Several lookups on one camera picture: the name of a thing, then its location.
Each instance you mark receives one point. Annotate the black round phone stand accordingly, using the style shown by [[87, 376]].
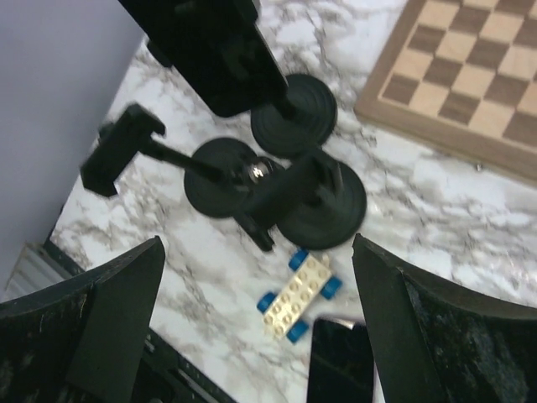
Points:
[[303, 118]]

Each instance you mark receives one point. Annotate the aluminium frame rail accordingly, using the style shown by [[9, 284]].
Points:
[[33, 271]]

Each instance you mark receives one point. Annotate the black mounting rail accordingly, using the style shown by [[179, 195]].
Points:
[[164, 375]]

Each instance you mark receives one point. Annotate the blue white toy block car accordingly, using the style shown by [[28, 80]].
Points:
[[282, 311]]

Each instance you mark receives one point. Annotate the pink phone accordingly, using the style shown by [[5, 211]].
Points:
[[341, 362]]

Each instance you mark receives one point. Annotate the black phone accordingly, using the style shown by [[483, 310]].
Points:
[[217, 47]]

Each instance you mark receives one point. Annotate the black stand for pink phone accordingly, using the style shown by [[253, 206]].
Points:
[[216, 180]]

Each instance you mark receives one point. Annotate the wooden chessboard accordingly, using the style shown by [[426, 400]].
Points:
[[461, 76]]

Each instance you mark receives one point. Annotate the black stand with blue phone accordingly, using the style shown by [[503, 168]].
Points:
[[317, 203]]

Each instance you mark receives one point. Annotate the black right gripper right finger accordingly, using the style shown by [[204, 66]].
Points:
[[436, 341]]

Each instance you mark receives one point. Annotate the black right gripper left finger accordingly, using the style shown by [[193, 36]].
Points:
[[81, 340]]

